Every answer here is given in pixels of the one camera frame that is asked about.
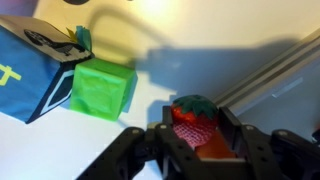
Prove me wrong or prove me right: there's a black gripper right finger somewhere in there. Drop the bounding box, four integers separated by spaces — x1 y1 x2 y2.
218 107 241 150

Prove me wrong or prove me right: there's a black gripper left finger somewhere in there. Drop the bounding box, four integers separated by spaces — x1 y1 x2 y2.
161 106 173 129

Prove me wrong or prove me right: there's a red strawberry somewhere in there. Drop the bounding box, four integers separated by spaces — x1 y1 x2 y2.
170 95 218 148

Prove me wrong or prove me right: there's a wooden tray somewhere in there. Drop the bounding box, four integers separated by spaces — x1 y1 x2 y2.
212 27 320 118

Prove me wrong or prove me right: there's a green plastic cube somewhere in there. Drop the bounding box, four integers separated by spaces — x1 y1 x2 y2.
70 58 136 121

